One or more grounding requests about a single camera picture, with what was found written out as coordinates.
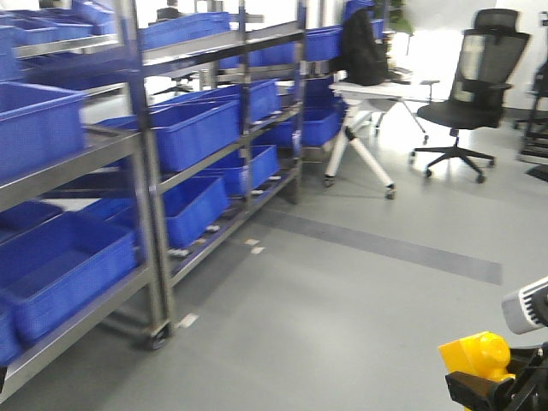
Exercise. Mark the steel rack with bins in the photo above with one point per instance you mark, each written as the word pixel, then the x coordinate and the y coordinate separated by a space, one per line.
pixel 120 53

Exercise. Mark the white folding desk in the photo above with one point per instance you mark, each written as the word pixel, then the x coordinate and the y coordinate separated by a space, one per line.
pixel 366 107

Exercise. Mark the black backpack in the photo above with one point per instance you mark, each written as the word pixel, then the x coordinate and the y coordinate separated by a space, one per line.
pixel 363 59

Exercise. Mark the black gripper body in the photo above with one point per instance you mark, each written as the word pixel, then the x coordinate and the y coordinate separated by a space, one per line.
pixel 527 391

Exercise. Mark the yellow toy brick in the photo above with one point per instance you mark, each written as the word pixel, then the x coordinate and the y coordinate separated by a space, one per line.
pixel 484 354

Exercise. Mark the black mesh office chair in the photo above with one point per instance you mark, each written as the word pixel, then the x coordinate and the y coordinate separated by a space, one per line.
pixel 489 54

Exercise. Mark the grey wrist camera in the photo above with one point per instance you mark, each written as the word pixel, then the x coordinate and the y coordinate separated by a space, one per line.
pixel 525 310

